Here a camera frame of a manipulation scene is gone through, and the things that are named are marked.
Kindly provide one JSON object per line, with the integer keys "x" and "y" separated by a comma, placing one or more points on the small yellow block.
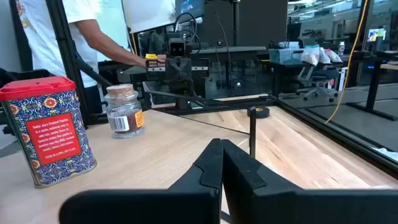
{"x": 151, "y": 56}

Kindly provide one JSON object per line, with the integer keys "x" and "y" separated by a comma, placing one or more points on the smoked paprika tin red lid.
{"x": 53, "y": 133}

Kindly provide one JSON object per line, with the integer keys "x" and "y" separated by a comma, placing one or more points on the white bottle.
{"x": 341, "y": 49}

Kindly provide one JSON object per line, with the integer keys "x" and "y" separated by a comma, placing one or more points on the small computer monitor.
{"x": 374, "y": 35}

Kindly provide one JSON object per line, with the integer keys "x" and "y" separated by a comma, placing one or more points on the black tape roll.
{"x": 262, "y": 112}

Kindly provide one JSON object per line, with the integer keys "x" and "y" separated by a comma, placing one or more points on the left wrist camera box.
{"x": 177, "y": 48}

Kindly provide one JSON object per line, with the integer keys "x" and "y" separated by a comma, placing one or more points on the person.
{"x": 37, "y": 37}

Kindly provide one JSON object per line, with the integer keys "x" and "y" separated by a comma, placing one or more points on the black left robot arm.
{"x": 158, "y": 42}

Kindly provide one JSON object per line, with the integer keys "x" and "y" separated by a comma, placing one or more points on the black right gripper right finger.
{"x": 280, "y": 202}

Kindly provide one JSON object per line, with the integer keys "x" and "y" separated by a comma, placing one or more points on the white plastic bags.
{"x": 311, "y": 54}

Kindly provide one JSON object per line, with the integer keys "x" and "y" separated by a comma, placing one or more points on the black metal rig frame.
{"x": 217, "y": 108}

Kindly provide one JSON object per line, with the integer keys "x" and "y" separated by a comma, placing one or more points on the black desk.
{"x": 372, "y": 90}

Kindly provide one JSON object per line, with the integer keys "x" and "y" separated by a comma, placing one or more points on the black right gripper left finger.
{"x": 174, "y": 202}

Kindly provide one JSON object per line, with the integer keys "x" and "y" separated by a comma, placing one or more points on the large white display screen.
{"x": 149, "y": 12}

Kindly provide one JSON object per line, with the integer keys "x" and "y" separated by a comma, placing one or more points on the small glass jar cork lid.
{"x": 124, "y": 115}

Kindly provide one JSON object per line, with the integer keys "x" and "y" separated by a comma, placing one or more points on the black bag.
{"x": 28, "y": 74}

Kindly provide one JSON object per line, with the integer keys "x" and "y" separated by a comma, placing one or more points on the blue storage bin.
{"x": 281, "y": 56}

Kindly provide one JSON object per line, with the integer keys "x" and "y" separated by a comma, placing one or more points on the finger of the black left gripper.
{"x": 179, "y": 96}
{"x": 187, "y": 96}

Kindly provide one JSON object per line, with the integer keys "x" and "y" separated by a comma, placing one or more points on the grey office chair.
{"x": 320, "y": 76}

